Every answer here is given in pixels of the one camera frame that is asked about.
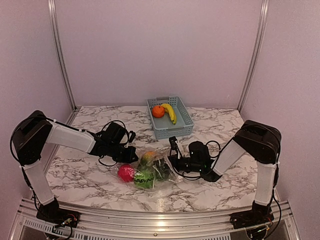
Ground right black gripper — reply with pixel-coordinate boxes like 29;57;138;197
153;154;202;175

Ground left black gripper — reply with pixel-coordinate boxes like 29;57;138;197
107;141;138;163

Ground red fake fruit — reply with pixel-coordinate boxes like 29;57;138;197
117;164;136;183

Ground small orange green fake fruit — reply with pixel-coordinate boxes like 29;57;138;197
140;151;156;166

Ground clear zip top bag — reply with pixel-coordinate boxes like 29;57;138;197
116;150;183;191

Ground yellow fake bananas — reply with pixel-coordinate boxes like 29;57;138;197
161;103;177;125

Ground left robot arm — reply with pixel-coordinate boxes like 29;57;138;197
9;110;139;223

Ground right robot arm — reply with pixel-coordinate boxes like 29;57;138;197
166;120;282;224

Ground light blue plastic basket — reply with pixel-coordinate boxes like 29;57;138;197
146;96;194;140

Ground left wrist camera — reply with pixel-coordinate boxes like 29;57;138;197
127;130;136;144

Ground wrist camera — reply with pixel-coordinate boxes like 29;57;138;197
169;136;185;159
127;130;136;144

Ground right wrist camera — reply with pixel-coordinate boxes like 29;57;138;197
169;136;185;159

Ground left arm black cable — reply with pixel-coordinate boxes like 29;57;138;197
97;120;131;167

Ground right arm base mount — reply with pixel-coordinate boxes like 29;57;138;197
230;202;274;229

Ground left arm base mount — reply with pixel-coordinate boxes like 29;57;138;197
36;202;80;228

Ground aluminium front rail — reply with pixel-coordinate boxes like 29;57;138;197
7;199;301;240

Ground left aluminium corner post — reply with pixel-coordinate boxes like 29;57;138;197
47;0;77;112

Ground aluminium corner post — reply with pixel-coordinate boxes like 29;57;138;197
47;0;77;112
237;0;270;112

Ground right aluminium corner post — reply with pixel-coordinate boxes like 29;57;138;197
237;0;270;112

